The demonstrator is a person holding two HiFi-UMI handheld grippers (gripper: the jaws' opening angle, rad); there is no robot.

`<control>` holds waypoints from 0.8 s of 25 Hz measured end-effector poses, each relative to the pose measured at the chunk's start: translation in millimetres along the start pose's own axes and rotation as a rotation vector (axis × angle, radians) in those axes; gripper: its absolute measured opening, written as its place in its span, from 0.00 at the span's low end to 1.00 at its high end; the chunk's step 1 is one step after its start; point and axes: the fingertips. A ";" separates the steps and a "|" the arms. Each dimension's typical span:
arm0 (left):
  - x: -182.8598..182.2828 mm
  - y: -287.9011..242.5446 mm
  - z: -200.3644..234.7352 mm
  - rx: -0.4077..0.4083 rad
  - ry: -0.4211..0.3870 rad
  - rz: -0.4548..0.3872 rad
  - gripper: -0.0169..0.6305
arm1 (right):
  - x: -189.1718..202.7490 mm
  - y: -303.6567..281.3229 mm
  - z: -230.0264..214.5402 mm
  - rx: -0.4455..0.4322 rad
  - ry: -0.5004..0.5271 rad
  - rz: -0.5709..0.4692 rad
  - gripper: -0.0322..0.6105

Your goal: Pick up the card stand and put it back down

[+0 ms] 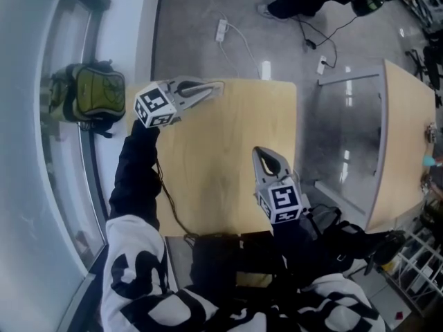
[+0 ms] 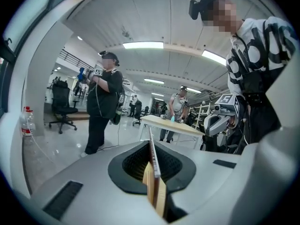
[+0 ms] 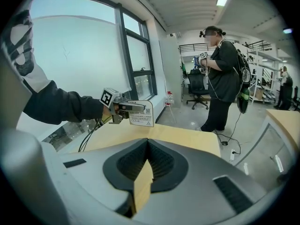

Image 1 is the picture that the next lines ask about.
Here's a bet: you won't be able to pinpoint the black office chair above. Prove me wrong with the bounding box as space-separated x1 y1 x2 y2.
404 45 443 89
304 204 406 276

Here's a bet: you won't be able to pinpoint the square wooden table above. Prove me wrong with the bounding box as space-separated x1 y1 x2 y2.
126 78 298 238

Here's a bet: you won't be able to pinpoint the person's left forearm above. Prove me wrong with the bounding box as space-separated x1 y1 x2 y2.
109 119 163 231

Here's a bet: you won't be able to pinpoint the person's right forearm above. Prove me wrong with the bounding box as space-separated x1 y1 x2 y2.
273 219 312 279

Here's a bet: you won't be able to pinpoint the green black backpack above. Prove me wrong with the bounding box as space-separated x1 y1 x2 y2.
43 59 127 138

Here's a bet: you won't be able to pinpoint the person's black white patterned shirt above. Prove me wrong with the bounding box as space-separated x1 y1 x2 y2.
102 214 387 332

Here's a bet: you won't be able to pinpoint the black floor cable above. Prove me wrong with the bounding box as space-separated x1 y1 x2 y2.
290 10 368 69

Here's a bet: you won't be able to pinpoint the white wire rack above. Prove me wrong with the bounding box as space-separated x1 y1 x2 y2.
394 225 443 304

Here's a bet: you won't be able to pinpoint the thin dark gripper cable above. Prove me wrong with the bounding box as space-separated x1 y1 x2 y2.
154 157 200 243

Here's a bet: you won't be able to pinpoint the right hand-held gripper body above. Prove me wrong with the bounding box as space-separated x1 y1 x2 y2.
256 178 301 225

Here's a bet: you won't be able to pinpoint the curved wooden table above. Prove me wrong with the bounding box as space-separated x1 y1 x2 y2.
317 59 439 234

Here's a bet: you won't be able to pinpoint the person's black trousers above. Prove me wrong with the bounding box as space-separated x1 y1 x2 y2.
190 232 312 304

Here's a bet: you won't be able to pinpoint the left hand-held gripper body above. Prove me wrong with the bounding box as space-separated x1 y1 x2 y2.
134 80 181 130

